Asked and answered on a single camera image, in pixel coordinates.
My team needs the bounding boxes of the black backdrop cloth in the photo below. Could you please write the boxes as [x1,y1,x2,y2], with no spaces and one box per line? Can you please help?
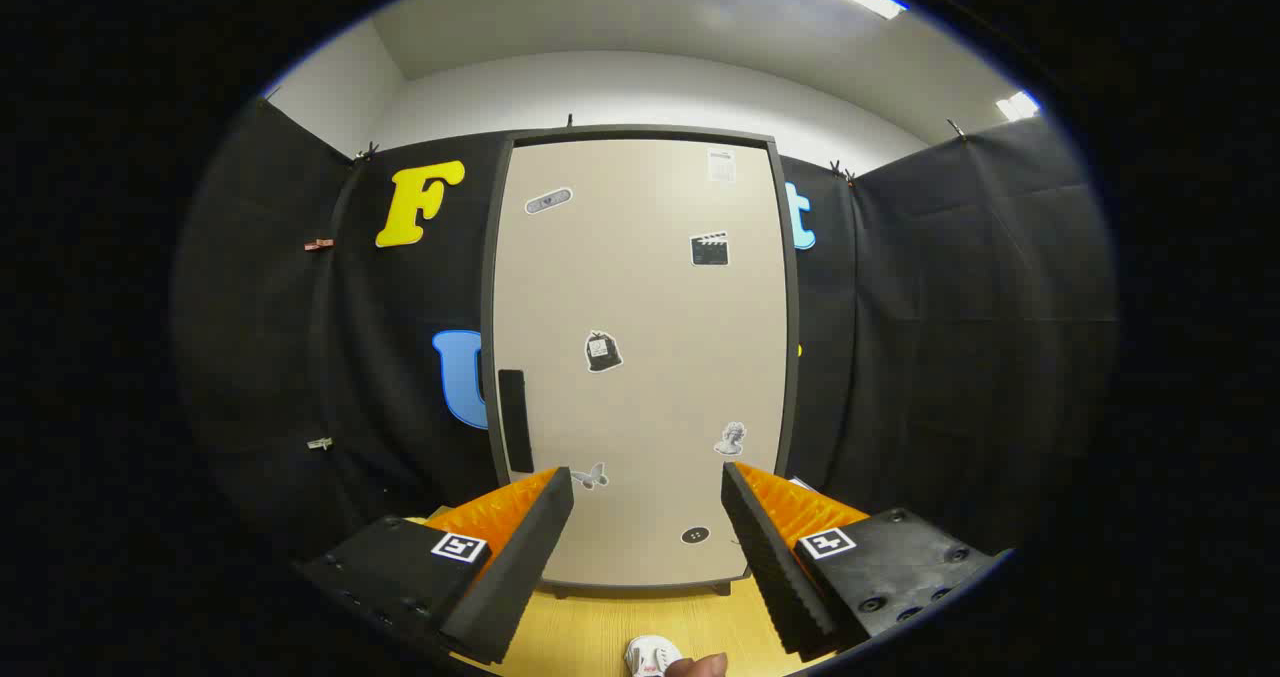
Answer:
[175,97,1116,598]

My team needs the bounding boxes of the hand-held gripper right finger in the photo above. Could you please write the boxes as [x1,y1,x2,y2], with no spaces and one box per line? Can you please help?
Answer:
[720,462,1001,660]

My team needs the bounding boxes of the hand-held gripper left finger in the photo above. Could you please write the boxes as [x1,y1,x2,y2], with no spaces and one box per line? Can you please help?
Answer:
[295,467,576,666]

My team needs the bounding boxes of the black door handle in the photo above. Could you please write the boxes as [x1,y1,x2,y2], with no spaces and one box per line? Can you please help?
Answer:
[497,368,535,474]

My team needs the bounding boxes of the beige shoe cabinet door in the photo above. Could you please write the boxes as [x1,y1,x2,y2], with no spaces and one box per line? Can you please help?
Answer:
[492,137,791,590]

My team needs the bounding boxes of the white shoe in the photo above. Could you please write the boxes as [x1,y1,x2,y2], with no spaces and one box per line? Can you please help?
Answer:
[625,635,684,677]

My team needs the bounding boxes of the grey shoe cabinet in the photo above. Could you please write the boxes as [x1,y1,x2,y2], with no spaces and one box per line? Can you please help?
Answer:
[480,125,803,598]

